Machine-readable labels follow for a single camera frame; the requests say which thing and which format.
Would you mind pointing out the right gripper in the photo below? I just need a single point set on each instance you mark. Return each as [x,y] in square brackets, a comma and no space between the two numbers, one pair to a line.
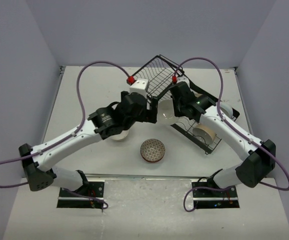
[177,112]

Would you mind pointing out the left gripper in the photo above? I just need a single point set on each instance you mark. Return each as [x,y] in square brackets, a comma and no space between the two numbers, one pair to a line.
[151,116]

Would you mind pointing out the pale blue bowl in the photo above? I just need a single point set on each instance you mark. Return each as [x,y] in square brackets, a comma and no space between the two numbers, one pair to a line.
[165,113]

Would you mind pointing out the brown white patterned bowl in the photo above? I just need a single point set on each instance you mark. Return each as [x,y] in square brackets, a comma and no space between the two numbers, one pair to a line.
[152,150]

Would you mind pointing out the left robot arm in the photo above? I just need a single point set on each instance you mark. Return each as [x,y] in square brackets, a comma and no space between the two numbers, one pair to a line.
[39,162]

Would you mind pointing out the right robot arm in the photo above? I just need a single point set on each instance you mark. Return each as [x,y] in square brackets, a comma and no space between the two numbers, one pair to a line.
[255,165]

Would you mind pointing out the white bowl back right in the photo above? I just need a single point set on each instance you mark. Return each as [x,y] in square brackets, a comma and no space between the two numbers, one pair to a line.
[226,109]

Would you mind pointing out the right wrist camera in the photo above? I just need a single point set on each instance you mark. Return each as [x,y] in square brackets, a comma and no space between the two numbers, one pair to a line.
[183,79]

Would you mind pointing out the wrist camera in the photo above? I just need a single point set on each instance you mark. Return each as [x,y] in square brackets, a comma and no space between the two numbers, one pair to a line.
[183,79]
[140,86]

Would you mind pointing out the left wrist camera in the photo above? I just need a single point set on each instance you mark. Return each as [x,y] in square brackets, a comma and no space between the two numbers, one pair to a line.
[140,86]

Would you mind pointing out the black wire dish rack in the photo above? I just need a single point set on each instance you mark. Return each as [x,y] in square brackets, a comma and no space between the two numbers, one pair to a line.
[162,73]

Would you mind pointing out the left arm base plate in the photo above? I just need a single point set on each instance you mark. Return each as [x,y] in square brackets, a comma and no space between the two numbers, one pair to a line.
[90,198]

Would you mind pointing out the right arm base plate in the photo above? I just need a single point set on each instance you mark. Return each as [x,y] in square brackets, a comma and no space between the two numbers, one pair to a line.
[206,199]

